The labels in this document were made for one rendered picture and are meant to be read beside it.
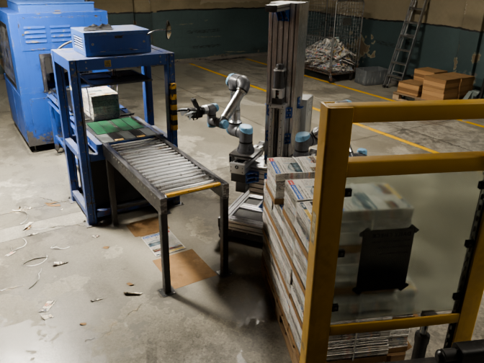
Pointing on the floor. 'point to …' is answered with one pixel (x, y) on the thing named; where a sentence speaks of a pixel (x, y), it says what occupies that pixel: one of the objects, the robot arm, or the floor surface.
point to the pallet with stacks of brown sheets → (434, 85)
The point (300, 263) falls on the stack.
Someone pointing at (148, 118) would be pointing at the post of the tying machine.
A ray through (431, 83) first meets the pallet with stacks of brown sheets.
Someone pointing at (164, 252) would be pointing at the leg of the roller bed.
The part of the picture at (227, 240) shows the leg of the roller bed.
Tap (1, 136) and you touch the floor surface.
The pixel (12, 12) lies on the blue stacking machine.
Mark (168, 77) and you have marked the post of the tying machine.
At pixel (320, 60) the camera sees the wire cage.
